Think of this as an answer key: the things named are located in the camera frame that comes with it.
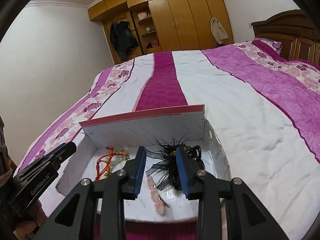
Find red cord bracelet with charms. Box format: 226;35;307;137
94;146;118;182

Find red cord pearl bracelet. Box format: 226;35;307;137
102;147;131;179

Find pink hair clip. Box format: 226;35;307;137
147;176;169;216

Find black feather hair accessory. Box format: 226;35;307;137
146;137;205;191

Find person's left hand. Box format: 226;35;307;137
14;200;48;239

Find pink cardboard box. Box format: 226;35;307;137
56;105;231;223

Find dark hanging jackets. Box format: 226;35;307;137
110;21;139;61

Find red item on shelf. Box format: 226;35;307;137
146;40;159;49

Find white box on shelf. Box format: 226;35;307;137
137;12;149;21

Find purple pillow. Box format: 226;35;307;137
252;37;283;55

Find wooden wardrobe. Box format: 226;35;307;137
88;0;234;63

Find beige hanging coat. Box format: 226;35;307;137
210;17;229;44

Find dark wooden headboard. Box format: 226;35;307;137
251;9;319;65

